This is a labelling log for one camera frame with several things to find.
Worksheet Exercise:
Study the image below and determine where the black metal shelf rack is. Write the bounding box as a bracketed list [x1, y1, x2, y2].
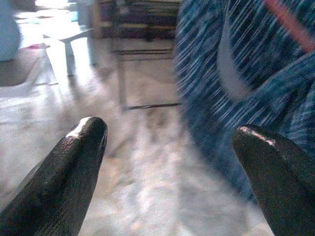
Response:
[94, 0, 183, 112]

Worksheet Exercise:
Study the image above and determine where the pale blue plastic stool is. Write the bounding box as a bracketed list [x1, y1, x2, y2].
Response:
[42, 23, 96, 77]

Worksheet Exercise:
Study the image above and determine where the blue plaid shirt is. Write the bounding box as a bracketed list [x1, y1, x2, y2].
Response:
[173, 0, 315, 205]

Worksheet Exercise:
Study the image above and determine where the pink plastic clothes hanger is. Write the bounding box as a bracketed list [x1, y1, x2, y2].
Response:
[263, 0, 315, 54]

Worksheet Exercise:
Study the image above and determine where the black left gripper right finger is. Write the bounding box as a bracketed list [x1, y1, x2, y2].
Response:
[232, 124, 315, 236]

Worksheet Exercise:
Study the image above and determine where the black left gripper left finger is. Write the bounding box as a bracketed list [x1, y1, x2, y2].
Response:
[0, 116, 108, 236]

